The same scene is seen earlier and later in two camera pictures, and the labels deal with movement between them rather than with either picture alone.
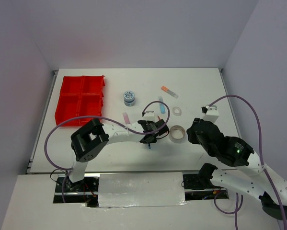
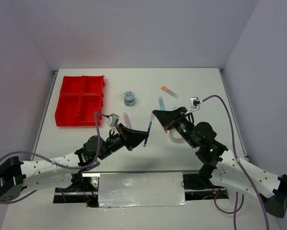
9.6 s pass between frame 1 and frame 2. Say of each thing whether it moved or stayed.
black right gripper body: moved
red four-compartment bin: stayed
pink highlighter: stayed
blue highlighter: stayed
